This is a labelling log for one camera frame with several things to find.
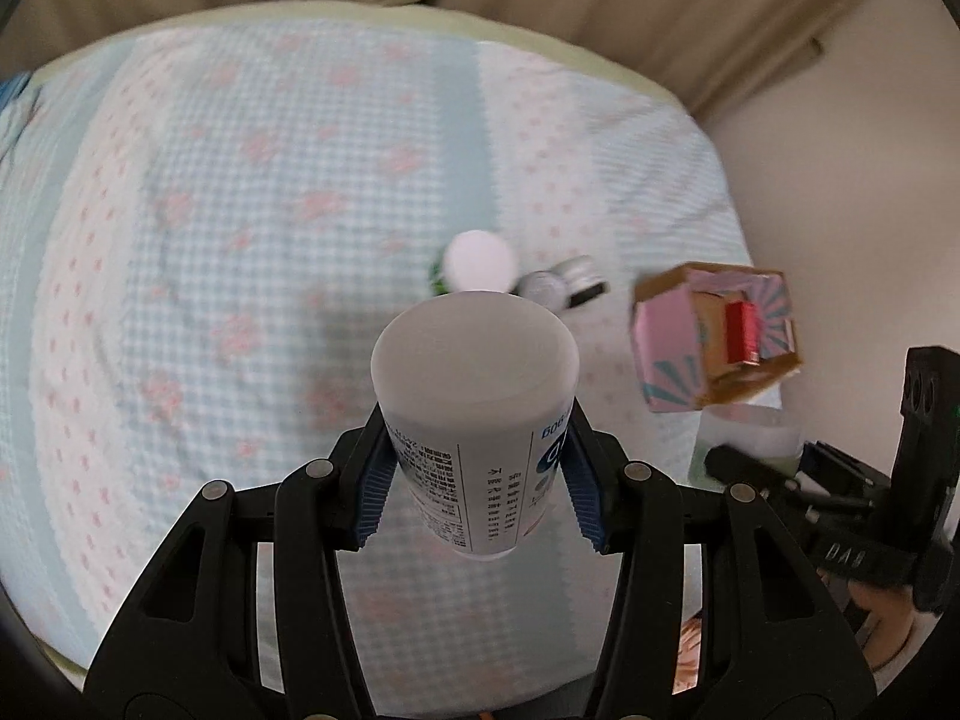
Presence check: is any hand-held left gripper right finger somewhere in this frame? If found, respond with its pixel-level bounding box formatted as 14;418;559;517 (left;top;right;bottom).
564;396;877;720

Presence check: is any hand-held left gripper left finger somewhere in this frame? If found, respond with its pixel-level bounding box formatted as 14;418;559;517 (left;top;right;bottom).
82;401;400;720

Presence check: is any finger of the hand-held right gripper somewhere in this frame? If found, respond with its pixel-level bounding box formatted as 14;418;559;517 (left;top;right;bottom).
706;443;807;500
799;440;893;520

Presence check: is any clear plastic cup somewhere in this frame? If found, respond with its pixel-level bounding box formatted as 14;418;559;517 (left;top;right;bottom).
688;405;805;490

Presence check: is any pink cardboard box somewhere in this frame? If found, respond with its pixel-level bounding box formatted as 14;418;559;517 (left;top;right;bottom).
630;262;804;414

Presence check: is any white plastic bottle printed label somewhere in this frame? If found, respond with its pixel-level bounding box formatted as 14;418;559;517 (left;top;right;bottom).
371;291;580;562

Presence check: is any person's right hand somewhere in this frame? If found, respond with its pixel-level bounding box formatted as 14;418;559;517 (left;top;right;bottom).
851;582;927;672

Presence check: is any pink patterned cloth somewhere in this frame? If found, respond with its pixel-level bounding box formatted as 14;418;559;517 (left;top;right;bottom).
672;613;707;695

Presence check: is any small silver jar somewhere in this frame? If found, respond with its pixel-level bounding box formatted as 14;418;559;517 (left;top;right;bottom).
517;256;601;310

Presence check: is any blue pink checked blanket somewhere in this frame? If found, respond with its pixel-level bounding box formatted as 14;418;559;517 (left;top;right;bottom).
0;6;785;713

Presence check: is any white-capped green bottle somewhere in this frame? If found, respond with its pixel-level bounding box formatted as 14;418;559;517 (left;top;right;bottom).
426;230;519;298

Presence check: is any pale green bed sheet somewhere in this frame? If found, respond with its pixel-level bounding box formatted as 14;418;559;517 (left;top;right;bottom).
26;2;695;115

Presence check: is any beige curtain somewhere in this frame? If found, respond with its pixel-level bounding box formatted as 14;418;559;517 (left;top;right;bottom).
0;0;912;117

